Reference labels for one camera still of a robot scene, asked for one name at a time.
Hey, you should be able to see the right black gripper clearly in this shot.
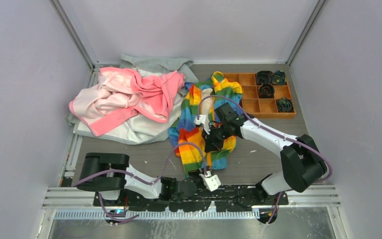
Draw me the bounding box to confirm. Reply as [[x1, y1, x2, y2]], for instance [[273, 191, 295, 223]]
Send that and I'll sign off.
[[202, 122, 231, 152]]

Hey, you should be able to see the rainbow striped zip jacket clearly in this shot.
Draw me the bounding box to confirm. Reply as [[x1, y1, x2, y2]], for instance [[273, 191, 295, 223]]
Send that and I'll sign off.
[[168, 71, 244, 177]]

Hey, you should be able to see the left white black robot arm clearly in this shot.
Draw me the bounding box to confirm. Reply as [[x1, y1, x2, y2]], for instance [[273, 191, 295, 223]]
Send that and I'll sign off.
[[72, 153, 197, 206]]

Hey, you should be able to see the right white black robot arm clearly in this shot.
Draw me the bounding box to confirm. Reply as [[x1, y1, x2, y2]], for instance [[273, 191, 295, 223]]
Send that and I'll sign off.
[[194, 103, 329, 205]]

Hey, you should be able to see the orange compartment tray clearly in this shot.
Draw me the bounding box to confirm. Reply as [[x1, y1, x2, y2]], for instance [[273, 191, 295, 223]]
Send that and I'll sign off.
[[224, 73, 296, 119]]

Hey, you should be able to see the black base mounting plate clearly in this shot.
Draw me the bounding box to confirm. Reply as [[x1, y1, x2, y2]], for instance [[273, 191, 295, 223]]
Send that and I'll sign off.
[[103, 184, 288, 212]]

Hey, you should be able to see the grey white garment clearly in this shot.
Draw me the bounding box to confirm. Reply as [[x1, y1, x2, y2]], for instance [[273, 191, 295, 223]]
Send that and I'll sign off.
[[66, 54, 199, 145]]

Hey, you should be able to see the blue green rolled tie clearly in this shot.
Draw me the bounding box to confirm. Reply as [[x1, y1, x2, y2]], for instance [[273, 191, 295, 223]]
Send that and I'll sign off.
[[276, 97, 294, 113]]

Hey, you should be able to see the dark rolled tie back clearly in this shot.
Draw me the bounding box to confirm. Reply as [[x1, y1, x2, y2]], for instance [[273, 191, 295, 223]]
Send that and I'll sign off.
[[255, 71, 274, 86]]

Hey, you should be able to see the pink fleece garment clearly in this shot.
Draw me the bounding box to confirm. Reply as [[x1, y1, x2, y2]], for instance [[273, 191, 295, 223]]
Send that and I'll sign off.
[[69, 67, 185, 136]]

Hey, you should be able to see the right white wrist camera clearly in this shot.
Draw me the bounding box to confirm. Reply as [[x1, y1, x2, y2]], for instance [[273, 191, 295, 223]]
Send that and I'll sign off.
[[194, 115, 210, 134]]

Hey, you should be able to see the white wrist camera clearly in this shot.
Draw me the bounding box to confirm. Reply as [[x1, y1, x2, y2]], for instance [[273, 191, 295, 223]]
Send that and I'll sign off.
[[199, 171, 222, 192], [194, 115, 210, 134]]

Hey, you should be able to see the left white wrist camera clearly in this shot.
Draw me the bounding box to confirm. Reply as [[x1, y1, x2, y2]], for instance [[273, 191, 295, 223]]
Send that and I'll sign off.
[[199, 171, 222, 192]]

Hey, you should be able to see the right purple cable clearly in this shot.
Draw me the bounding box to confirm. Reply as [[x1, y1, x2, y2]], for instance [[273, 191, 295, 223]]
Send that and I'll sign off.
[[197, 95, 333, 226]]

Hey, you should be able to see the silver slotted aluminium rail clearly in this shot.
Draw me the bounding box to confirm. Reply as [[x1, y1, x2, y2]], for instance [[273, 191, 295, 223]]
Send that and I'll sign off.
[[54, 208, 260, 220]]

